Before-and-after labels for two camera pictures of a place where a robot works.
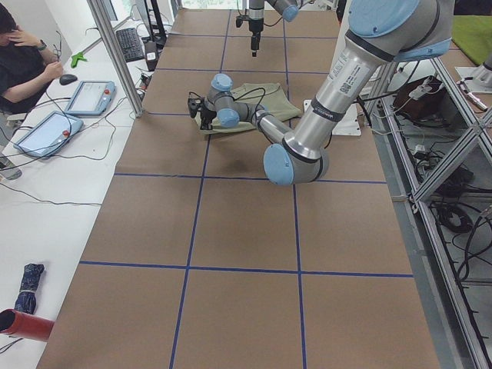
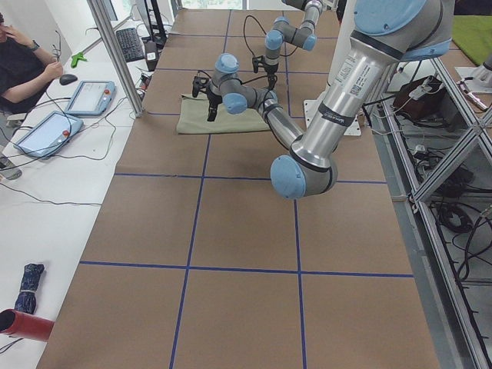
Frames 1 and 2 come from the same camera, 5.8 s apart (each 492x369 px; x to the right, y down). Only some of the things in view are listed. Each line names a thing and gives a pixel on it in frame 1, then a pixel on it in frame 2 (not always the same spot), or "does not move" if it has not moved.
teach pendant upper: (91, 98) does not move
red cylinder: (13, 323) does not move
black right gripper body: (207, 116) -> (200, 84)
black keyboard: (130, 44) does not move
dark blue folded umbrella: (26, 300) does not move
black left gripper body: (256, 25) -> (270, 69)
